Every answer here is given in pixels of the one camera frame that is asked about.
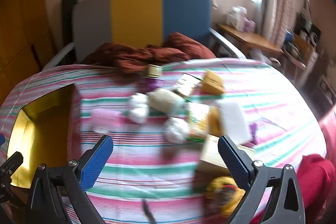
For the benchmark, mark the white foam block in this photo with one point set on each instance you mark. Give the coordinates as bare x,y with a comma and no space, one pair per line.
233,121

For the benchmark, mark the clear wrapped cereal bar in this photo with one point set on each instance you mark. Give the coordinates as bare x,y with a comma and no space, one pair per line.
186,85

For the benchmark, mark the wooden wardrobe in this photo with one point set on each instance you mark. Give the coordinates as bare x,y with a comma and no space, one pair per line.
18,29

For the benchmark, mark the wooden desk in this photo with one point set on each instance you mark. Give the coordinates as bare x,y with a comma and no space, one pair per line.
249,39

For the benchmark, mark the brown crumpled cloth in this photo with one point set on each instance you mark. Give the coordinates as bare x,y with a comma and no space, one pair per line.
136,54

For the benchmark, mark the white cotton ball bag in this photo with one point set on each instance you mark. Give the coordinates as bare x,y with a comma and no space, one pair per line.
176,129
137,108

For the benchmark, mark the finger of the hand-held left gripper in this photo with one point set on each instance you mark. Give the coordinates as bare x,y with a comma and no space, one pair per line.
1,140
11,163

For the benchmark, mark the cluttered wooden shelf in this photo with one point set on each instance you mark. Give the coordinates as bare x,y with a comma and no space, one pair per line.
304,37

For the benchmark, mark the grey bed rail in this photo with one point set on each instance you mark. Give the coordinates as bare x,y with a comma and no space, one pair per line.
59,54
225,43

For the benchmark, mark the cream cardboard box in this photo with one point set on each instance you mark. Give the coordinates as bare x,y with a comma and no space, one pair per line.
215,153

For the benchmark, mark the cream bandage roll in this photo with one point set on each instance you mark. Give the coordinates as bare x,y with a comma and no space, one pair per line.
165,100

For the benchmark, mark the gold tin box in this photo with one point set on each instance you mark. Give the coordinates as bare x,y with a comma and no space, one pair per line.
47,119

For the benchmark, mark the pink hair roller pack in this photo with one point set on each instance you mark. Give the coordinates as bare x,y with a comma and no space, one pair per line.
106,120

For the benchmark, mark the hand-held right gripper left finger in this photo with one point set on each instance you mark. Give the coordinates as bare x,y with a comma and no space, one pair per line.
97,161

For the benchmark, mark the yellow wedge sponge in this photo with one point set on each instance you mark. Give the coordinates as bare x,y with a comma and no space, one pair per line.
212,82

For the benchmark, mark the yellow label snack packet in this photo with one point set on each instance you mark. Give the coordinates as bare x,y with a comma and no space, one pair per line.
197,119

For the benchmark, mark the tan rectangular sponge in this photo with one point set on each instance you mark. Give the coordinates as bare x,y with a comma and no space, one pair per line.
214,121

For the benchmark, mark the grey yellow blue chair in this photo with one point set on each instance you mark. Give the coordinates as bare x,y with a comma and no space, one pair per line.
136,14

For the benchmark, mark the lilac small box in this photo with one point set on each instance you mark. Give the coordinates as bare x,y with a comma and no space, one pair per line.
249,24

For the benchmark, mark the striped bed sheet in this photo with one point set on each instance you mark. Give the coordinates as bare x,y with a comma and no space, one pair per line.
157,174

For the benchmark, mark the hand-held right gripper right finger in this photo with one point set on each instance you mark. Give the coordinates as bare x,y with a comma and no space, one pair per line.
235,161

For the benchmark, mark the green and gold small box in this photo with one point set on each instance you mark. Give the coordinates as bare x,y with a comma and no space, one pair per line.
155,71

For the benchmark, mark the red cloth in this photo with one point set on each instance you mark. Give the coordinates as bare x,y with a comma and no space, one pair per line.
315,174

